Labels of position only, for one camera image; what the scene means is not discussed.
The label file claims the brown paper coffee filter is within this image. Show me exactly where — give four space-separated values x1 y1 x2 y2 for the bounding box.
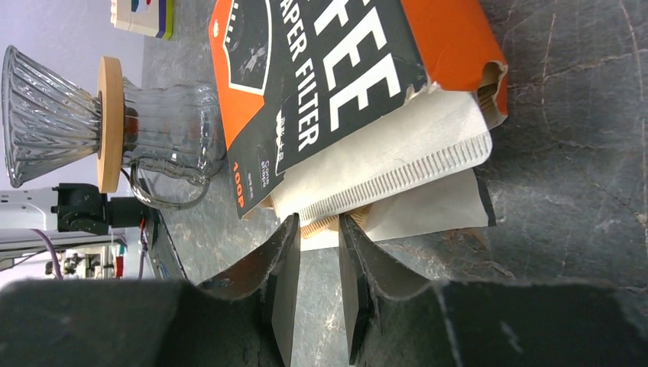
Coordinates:
261 194 376 240

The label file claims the multicoloured block stack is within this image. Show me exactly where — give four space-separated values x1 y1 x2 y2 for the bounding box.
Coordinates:
110 0 174 40

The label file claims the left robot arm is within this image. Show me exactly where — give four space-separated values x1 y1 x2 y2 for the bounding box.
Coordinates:
1 183 159 235

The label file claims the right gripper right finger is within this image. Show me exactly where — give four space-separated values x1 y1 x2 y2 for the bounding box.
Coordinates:
339 215 647 366

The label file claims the white paper coffee filter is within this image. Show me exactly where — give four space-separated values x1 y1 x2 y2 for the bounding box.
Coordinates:
270 89 492 225

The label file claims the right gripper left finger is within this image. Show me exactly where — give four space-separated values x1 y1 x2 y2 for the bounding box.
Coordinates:
1 214 300 366

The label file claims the glass cone dripper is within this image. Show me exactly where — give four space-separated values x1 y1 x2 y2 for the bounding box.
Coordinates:
1 45 102 188

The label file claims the coffee filter box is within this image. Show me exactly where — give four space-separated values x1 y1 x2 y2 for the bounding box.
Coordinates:
209 1 508 218

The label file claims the glass coffee server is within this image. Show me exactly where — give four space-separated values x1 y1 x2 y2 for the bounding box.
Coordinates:
122 78 226 210

